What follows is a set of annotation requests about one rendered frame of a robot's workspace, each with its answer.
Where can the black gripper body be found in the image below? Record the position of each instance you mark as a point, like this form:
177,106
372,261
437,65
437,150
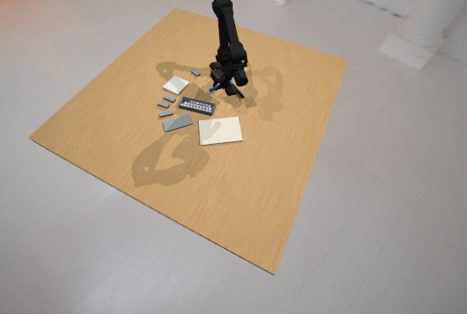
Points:
229,89

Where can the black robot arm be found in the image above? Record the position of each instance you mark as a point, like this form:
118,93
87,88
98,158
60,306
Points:
233,54

